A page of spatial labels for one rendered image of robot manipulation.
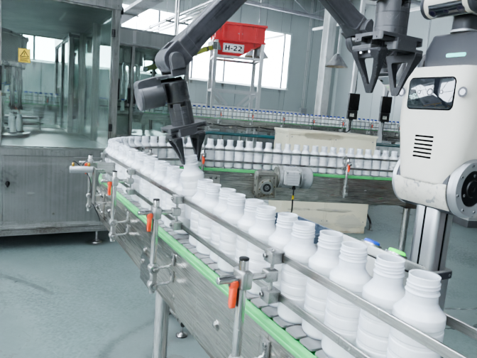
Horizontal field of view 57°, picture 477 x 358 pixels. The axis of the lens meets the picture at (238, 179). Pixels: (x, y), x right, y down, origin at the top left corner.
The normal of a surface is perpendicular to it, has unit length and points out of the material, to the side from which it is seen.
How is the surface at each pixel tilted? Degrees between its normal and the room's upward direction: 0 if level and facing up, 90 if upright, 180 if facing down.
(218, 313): 90
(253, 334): 90
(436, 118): 90
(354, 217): 89
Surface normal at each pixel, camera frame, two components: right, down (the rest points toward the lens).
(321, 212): 0.14, 0.15
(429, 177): -0.88, 0.00
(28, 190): 0.47, 0.22
